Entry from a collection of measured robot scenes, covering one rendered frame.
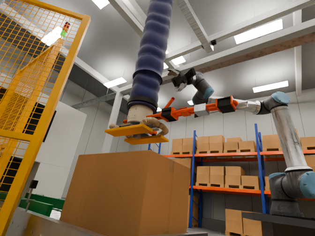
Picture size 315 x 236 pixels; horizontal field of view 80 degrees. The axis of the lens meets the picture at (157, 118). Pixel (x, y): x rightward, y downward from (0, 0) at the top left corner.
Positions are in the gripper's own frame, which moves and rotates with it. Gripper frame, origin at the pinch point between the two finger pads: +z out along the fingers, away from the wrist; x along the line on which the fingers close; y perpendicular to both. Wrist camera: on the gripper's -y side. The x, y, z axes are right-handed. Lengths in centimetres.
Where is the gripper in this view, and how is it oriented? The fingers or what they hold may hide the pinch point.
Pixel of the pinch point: (173, 79)
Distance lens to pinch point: 117.5
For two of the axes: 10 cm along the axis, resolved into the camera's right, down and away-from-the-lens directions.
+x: -4.3, -9.0, 0.7
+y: -6.6, 3.6, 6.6
